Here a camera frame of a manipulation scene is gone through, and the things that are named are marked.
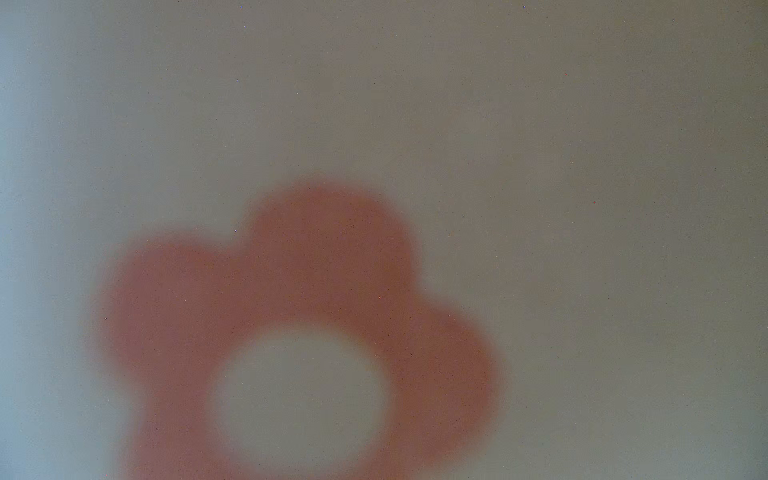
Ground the white printed paper bag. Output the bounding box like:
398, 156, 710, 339
1, 1, 767, 479

